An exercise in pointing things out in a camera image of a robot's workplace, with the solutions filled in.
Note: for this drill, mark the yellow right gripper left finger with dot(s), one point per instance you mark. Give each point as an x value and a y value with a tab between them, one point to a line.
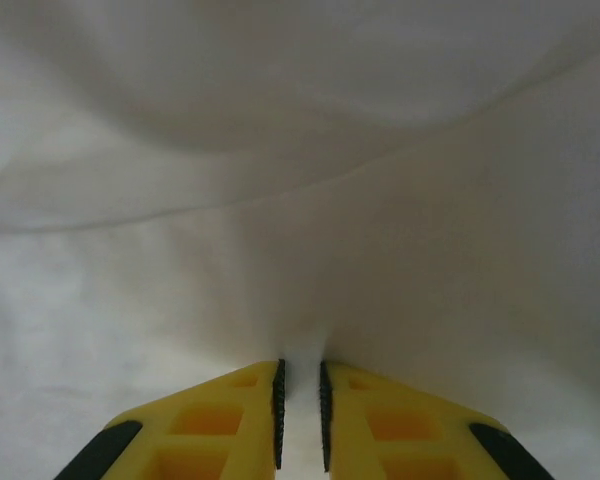
250	415

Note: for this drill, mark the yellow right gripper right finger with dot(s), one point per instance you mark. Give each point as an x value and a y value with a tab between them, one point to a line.
350	420

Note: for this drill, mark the white printed t-shirt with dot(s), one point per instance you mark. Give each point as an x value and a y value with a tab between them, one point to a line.
280	200

